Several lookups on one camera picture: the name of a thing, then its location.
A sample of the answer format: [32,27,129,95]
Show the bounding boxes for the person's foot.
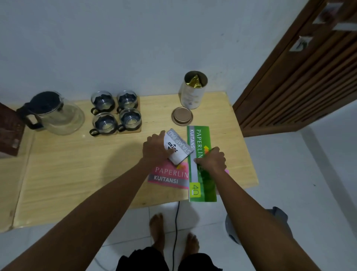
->
[185,232,200,256]
[149,213,165,253]

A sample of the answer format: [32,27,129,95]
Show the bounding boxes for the person's right foot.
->
[185,232,200,256]

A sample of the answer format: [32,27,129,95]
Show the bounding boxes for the person's left foot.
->
[149,213,165,253]

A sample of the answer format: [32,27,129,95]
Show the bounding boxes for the wooden cup tray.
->
[92,96,142,137]

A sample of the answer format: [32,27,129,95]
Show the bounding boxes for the grey round stool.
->
[225,206,294,246]

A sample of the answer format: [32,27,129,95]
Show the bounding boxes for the person's left forearm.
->
[0,158,168,271]

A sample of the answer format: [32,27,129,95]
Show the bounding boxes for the glass cup with black holder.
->
[89,112,119,137]
[116,90,138,113]
[91,90,116,115]
[117,108,142,132]

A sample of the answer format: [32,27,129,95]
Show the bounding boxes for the glass teapot with black lid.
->
[16,91,85,136]

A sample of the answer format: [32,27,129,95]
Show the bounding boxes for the dark brown box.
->
[0,102,26,159]

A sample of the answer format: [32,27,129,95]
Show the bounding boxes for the person's right forearm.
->
[206,168,322,271]

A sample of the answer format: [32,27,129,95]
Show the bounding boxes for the pink receipt book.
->
[147,164,230,190]

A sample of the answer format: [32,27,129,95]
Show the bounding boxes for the person's left hand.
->
[142,130,175,167]

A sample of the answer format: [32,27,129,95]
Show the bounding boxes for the gold foil pouch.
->
[185,74,205,89]

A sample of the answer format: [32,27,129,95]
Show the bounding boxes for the green receipt book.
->
[186,126,217,203]

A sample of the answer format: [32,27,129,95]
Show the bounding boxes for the brown slatted wooden door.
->
[233,0,357,138]

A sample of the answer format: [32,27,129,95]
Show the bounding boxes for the white grey stamp pad box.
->
[163,128,194,165]

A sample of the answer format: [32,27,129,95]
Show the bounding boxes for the person's black shorts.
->
[115,246,224,271]

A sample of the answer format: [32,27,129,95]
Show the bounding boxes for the white round tin can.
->
[180,71,208,110]

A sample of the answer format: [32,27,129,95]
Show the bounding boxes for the gold round tin lid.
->
[171,107,194,126]

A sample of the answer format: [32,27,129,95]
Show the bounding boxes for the person's right hand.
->
[194,146,227,179]

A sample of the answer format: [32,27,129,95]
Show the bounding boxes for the black cable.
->
[171,201,181,271]

